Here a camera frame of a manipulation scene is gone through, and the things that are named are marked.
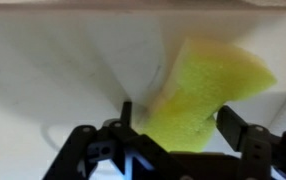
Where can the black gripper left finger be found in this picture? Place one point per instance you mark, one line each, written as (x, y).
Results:
(126, 113)

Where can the yellow sponge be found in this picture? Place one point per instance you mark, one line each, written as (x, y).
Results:
(206, 75)

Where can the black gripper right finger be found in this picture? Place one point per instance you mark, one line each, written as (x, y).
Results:
(231, 126)

